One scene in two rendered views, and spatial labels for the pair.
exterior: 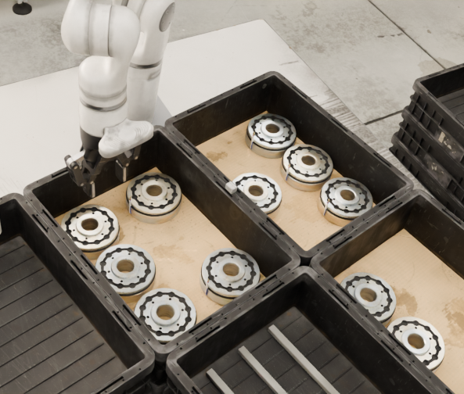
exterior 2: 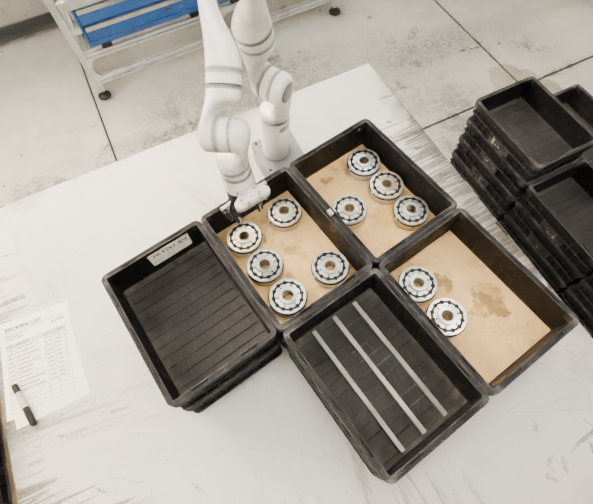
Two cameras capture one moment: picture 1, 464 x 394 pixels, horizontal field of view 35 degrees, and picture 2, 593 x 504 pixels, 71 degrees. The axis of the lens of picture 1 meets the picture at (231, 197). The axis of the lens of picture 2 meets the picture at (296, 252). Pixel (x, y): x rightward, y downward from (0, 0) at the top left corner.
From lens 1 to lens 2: 0.31 m
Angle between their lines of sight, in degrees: 19
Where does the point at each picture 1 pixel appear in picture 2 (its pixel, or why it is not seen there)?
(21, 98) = not seen: hidden behind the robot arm
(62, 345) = (228, 313)
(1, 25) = not seen: hidden behind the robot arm
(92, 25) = (215, 136)
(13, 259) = (201, 257)
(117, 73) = (238, 163)
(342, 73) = (432, 82)
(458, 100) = (509, 109)
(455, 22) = (519, 33)
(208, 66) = (329, 104)
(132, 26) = (242, 134)
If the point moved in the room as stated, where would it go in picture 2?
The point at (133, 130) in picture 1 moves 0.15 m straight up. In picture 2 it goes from (256, 192) to (246, 150)
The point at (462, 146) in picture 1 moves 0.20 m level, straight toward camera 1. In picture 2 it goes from (506, 148) to (486, 182)
